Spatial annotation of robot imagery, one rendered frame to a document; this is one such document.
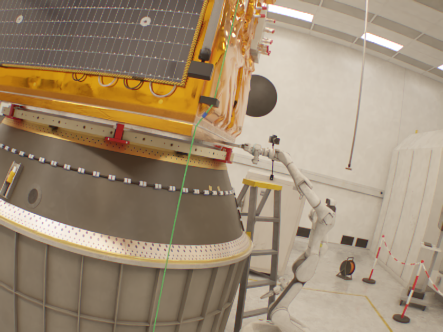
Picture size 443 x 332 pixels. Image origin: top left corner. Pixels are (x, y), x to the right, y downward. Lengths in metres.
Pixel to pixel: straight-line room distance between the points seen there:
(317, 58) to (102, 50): 8.82
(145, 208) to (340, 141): 8.45
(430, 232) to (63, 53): 6.80
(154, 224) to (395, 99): 9.35
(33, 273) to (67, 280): 0.20
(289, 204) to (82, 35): 4.60
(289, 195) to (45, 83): 4.55
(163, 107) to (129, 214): 0.53
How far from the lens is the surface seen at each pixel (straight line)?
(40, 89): 2.01
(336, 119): 10.12
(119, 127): 1.95
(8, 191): 2.02
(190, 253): 2.02
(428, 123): 11.15
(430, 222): 7.44
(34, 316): 2.09
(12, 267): 2.05
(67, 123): 2.00
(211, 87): 1.74
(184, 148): 2.10
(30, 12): 2.18
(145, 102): 1.73
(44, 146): 2.06
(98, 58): 1.82
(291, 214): 5.95
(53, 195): 1.92
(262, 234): 5.97
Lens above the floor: 1.72
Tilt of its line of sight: 3 degrees down
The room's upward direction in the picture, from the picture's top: 13 degrees clockwise
